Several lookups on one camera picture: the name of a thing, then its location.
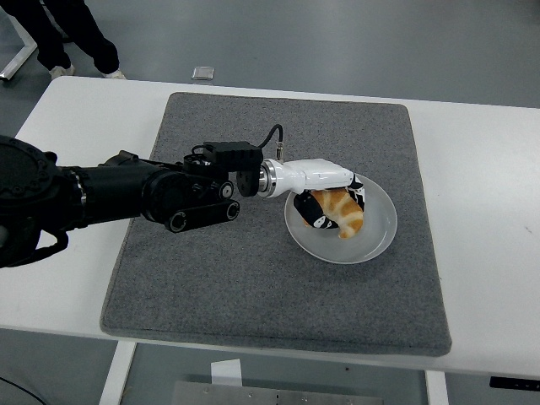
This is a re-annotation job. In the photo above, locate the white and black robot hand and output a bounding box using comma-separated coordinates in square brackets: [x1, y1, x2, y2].
[276, 158, 367, 231]

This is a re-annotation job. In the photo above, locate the golden croissant bread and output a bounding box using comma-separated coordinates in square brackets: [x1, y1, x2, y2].
[311, 188, 365, 240]

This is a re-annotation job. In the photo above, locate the pale grey round plate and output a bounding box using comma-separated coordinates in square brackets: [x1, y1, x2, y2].
[283, 172, 398, 265]

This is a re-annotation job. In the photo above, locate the grey metal plate with screws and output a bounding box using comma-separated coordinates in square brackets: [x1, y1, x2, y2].
[170, 381, 383, 405]

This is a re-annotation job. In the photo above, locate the grey felt mat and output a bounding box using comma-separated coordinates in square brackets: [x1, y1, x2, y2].
[99, 91, 452, 358]

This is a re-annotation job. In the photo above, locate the white table leg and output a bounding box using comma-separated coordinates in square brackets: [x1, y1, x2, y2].
[424, 370, 449, 405]
[97, 340, 138, 405]

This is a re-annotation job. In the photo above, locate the black table control panel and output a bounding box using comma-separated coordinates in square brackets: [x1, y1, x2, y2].
[489, 376, 540, 389]

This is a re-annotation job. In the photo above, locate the person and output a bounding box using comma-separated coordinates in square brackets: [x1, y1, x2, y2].
[8, 0, 127, 80]

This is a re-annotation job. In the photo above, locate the white desk leg frame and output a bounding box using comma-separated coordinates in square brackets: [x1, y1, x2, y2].
[0, 0, 39, 84]

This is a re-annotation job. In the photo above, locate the thin black floor cable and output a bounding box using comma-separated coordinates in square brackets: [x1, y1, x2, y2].
[0, 374, 43, 405]

